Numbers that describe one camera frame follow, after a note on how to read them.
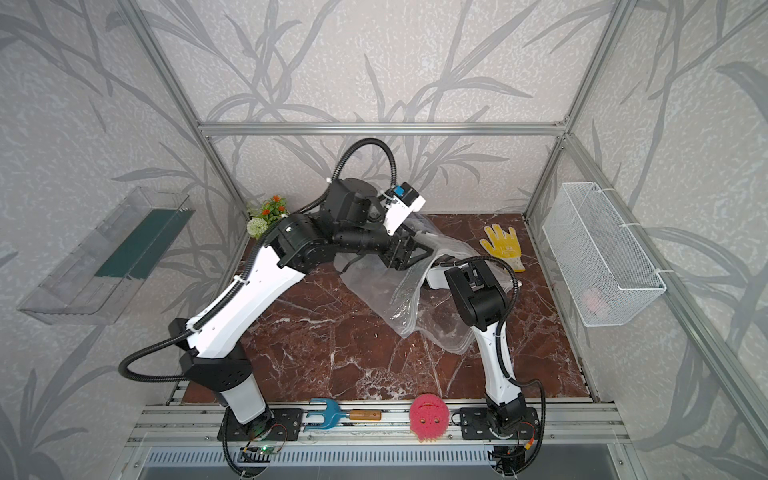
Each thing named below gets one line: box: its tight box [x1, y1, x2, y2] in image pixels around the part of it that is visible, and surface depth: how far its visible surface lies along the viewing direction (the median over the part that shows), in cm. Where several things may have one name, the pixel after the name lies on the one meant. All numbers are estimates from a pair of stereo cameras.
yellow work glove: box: [480, 224, 525, 273], surface depth 114 cm
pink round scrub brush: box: [409, 394, 450, 442], surface depth 74 cm
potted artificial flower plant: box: [246, 195, 289, 240], surface depth 101 cm
